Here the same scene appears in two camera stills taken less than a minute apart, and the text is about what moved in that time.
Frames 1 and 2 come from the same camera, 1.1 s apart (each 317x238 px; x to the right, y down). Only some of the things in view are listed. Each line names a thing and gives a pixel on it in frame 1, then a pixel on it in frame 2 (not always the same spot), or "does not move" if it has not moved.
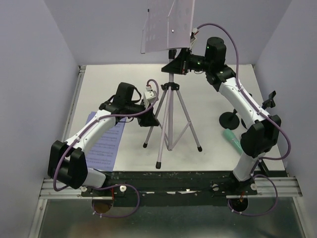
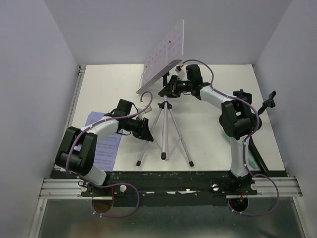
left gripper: x=149 y=119 → x=143 y=131
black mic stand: x=271 y=102 does not move
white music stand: x=167 y=26 → x=171 y=53
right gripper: x=180 y=64 → x=170 y=89
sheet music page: x=103 y=156 does not move
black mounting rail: x=170 y=188 does not move
